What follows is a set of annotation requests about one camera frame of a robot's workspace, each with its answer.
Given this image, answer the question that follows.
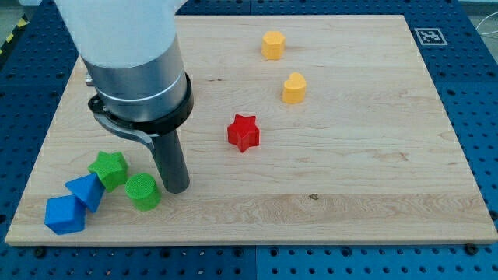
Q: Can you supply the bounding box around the green cylinder block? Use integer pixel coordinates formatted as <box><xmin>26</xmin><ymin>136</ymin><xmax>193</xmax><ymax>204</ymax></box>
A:
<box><xmin>125</xmin><ymin>173</ymin><xmax>161</xmax><ymax>212</ymax></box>

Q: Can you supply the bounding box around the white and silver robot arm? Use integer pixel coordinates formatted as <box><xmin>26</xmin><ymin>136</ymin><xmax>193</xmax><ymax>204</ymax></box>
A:
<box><xmin>55</xmin><ymin>0</ymin><xmax>191</xmax><ymax>150</ymax></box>

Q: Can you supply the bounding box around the blue triangle block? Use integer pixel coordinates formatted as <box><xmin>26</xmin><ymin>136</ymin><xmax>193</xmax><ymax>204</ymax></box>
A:
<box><xmin>65</xmin><ymin>173</ymin><xmax>105</xmax><ymax>213</ymax></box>

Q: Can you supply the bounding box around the red star block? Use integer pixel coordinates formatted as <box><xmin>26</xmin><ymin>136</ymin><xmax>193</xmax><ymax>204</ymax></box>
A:
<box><xmin>227</xmin><ymin>114</ymin><xmax>260</xmax><ymax>152</ymax></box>

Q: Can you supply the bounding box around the light wooden board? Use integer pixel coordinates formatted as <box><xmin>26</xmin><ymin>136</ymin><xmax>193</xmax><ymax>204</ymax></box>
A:
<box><xmin>5</xmin><ymin>16</ymin><xmax>497</xmax><ymax>247</ymax></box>

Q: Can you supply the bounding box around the yellow heart block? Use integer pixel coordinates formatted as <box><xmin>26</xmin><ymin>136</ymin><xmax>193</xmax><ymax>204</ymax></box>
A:
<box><xmin>282</xmin><ymin>72</ymin><xmax>307</xmax><ymax>104</ymax></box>

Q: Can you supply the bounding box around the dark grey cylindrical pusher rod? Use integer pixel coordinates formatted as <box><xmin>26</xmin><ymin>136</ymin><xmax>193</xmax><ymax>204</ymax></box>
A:
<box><xmin>151</xmin><ymin>130</ymin><xmax>190</xmax><ymax>194</ymax></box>

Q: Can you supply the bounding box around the yellow hexagon block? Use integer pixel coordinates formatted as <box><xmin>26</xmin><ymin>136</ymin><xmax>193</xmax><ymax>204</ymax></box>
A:
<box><xmin>261</xmin><ymin>31</ymin><xmax>286</xmax><ymax>60</ymax></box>

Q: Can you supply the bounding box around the green star block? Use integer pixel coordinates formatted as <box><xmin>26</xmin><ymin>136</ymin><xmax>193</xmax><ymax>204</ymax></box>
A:
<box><xmin>87</xmin><ymin>151</ymin><xmax>128</xmax><ymax>192</ymax></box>

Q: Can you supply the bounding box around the blue cube block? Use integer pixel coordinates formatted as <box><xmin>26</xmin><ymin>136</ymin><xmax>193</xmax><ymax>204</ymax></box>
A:
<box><xmin>44</xmin><ymin>194</ymin><xmax>86</xmax><ymax>235</ymax></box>

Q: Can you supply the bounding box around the white fiducial marker tag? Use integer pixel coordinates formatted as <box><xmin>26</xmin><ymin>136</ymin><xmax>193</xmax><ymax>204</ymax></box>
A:
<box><xmin>414</xmin><ymin>28</ymin><xmax>447</xmax><ymax>46</ymax></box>

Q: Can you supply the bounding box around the yellow black hazard tape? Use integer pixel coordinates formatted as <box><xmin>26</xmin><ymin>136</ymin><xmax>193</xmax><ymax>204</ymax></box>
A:
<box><xmin>1</xmin><ymin>14</ymin><xmax>30</xmax><ymax>58</ymax></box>

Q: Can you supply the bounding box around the white cable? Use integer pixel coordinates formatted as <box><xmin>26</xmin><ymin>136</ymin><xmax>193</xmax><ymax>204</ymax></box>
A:
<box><xmin>475</xmin><ymin>11</ymin><xmax>498</xmax><ymax>40</ymax></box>

